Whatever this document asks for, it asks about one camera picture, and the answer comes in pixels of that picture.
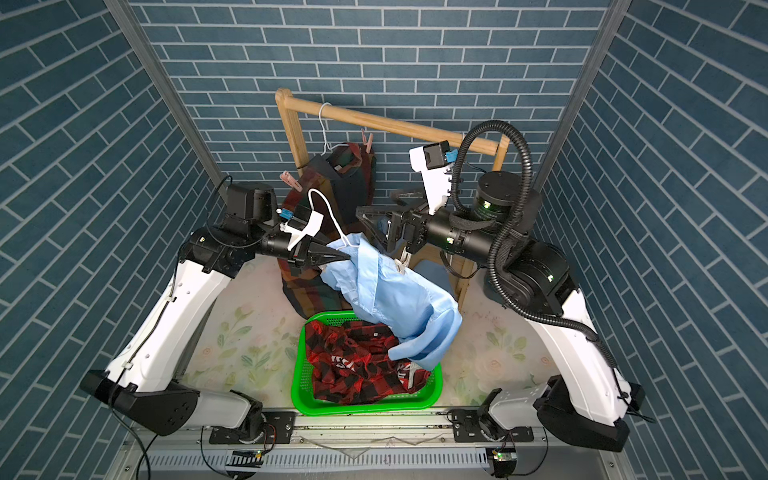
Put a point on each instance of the pink clothespin on sleeve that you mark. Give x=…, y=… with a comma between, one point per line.
x=287, y=178

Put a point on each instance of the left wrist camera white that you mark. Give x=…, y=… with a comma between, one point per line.
x=299, y=224

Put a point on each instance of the green plastic basket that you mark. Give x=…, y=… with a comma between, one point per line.
x=302, y=395

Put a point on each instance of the pink clothespin at collar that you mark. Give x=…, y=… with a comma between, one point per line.
x=367, y=141

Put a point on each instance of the wooden clothes rack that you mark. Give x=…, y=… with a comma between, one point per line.
x=289, y=107

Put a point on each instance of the clear clothespin at blue collar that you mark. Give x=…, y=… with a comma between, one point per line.
x=402, y=263

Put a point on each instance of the dark multicolour plaid shirt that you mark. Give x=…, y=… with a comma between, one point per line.
x=347, y=178

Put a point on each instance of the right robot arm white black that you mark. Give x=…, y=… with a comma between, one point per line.
x=587, y=403

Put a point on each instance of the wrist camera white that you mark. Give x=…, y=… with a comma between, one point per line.
x=434, y=163
x=299, y=224

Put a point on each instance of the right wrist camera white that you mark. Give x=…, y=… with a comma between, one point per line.
x=434, y=163

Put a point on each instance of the light blue shirt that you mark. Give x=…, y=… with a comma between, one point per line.
x=424, y=317

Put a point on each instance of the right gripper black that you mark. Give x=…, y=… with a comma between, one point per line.
x=403, y=221

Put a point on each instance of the white wire hanger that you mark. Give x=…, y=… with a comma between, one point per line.
x=328, y=147
x=329, y=214

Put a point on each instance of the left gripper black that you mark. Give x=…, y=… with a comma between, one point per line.
x=309, y=253

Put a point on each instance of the red black plaid shirt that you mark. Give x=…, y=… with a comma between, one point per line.
x=351, y=363

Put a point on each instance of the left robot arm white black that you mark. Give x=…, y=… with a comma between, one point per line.
x=140, y=383

